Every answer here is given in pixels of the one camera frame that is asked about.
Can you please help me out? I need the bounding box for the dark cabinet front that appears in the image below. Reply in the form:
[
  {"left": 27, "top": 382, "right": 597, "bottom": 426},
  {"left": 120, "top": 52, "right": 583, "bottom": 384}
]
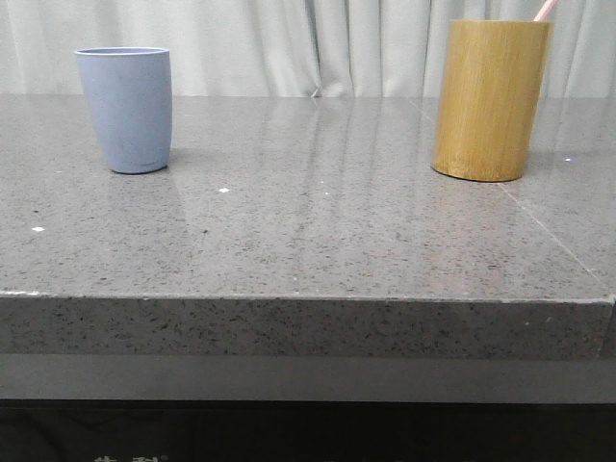
[{"left": 1, "top": 402, "right": 615, "bottom": 461}]

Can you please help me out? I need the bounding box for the blue plastic cup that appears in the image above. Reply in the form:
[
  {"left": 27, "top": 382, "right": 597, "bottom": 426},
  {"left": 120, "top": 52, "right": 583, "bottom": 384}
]
[{"left": 74, "top": 47, "right": 172, "bottom": 174}]

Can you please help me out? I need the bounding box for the white curtain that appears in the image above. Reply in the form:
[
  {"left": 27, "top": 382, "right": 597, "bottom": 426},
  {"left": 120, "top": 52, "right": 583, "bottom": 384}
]
[{"left": 0, "top": 0, "right": 616, "bottom": 99}]

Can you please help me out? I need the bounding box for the bamboo cylinder holder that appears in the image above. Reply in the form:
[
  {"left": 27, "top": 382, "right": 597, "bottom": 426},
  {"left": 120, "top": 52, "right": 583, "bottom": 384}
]
[{"left": 432, "top": 19, "right": 552, "bottom": 182}]

